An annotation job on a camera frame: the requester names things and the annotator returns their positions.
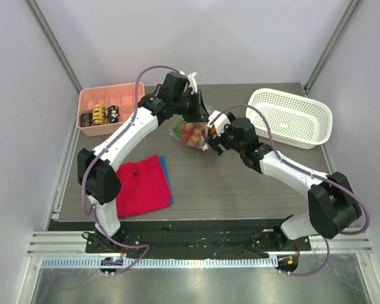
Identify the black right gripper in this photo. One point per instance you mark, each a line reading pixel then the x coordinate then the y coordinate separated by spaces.
pixel 220 139

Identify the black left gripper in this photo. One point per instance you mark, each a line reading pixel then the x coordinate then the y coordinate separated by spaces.
pixel 200 114

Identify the clear zip top bag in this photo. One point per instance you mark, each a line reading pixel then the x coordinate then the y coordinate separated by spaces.
pixel 205 147

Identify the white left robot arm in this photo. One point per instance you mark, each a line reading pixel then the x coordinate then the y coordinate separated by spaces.
pixel 97 168

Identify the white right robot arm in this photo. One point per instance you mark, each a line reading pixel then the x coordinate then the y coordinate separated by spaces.
pixel 331 208

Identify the green fake lettuce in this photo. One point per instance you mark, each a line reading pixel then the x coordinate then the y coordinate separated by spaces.
pixel 176 127

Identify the red yellow lychee bunch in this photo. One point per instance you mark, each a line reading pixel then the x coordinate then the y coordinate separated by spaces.
pixel 194 133

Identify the blue folded cloth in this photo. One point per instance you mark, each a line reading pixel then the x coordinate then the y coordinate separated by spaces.
pixel 164 167

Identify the red folded cloth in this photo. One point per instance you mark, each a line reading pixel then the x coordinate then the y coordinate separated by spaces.
pixel 144 188

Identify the black white patterned item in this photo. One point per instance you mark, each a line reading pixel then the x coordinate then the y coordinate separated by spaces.
pixel 112 114

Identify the white perforated plastic basket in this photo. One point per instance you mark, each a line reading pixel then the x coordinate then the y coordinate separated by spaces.
pixel 294 120

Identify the pink compartment tray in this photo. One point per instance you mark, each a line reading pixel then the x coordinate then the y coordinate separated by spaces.
pixel 122 95

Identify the yellow spiral item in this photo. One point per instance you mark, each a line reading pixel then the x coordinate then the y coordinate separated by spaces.
pixel 99 115

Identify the dark brown round item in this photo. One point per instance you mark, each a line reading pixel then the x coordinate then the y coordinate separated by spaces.
pixel 85 120

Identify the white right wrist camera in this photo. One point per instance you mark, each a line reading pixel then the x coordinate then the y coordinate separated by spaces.
pixel 219 121

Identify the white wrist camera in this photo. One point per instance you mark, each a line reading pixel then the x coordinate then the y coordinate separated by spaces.
pixel 188 83
pixel 219 121

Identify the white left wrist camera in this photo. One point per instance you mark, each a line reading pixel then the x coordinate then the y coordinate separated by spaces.
pixel 188 83

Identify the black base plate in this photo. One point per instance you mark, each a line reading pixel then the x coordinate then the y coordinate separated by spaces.
pixel 196 239

